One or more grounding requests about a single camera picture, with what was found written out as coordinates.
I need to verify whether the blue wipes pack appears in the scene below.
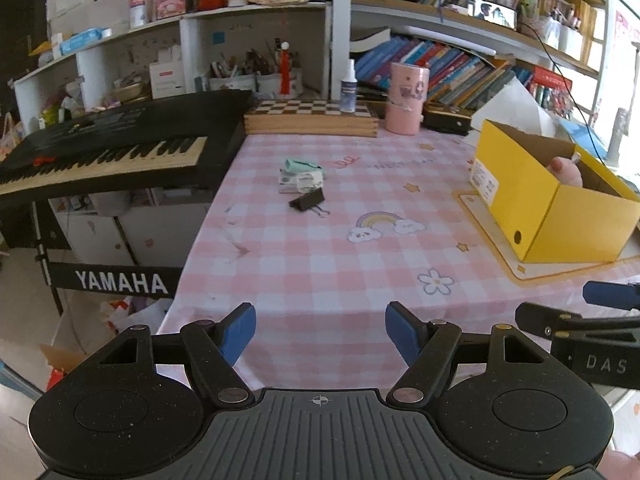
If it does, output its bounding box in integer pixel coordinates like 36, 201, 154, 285
51, 28, 112, 58

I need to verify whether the row of leaning books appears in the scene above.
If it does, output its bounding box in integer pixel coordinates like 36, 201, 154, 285
352, 35, 533, 108

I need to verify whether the white cabinet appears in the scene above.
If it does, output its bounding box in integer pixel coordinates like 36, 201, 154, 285
55, 190, 216, 267

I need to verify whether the red tassel pendant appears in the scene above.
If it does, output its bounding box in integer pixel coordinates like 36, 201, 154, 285
280, 41, 292, 96

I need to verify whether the dark case with gold trim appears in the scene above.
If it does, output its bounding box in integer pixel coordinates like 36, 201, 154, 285
422, 102, 473, 135

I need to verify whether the black binder clip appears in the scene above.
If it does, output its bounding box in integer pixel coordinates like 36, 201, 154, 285
289, 189, 331, 218

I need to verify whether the white pen holder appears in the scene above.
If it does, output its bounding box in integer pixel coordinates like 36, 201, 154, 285
209, 74, 257, 93
257, 71, 303, 100

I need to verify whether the tablet with lit screen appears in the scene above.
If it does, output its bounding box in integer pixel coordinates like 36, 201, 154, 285
466, 0, 518, 30

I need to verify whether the pink plush toy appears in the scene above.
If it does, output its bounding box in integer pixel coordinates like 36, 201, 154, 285
545, 152, 584, 187

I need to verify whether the black electronic keyboard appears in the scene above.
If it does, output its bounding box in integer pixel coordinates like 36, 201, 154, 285
0, 90, 253, 211

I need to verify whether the white spray bottle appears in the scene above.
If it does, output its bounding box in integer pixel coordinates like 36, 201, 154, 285
341, 59, 358, 113

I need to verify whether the brown cardboard piece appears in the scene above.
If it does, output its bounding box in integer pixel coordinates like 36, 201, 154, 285
40, 344, 86, 391

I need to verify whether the red book set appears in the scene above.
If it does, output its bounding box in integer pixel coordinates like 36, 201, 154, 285
527, 65, 573, 116

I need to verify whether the orange bordered desk mat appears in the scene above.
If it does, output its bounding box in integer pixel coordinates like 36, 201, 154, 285
452, 190, 640, 287

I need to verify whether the pink checked tablecloth desktop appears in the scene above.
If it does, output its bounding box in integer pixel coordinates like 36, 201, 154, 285
157, 127, 640, 392

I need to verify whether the black keyboard stand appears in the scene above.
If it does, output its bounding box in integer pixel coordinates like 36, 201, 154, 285
32, 200, 183, 317

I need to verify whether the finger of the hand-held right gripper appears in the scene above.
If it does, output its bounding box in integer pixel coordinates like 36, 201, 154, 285
515, 301, 640, 337
582, 280, 640, 311

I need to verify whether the wooden chessboard box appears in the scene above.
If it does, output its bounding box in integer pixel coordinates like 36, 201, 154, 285
243, 100, 379, 137

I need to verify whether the white paper sheet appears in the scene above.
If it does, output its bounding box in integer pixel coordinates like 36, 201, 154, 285
472, 80, 556, 136

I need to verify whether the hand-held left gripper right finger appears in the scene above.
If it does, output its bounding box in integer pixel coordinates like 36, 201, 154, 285
385, 301, 563, 409

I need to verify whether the pink cylinder cup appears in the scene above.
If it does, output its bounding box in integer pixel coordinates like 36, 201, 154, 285
385, 62, 430, 136

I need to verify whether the blue folder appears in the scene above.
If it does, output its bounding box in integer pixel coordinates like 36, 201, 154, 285
555, 117, 606, 153

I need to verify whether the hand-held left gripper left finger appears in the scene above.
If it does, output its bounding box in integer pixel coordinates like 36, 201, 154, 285
80, 303, 257, 409

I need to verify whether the white box with red label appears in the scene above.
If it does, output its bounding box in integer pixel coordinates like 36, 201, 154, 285
149, 60, 186, 100

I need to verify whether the yellow cardboard box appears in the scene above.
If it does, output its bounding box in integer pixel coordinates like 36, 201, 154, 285
468, 120, 640, 264

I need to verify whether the white shelving unit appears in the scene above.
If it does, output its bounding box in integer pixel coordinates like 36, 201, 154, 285
12, 0, 352, 113

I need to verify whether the green packet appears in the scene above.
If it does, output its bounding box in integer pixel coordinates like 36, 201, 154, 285
284, 158, 326, 177

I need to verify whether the white storage cup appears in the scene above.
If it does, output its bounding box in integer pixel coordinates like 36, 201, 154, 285
557, 24, 583, 56

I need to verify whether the pink tissue pack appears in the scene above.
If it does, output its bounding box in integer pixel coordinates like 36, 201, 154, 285
154, 0, 190, 21

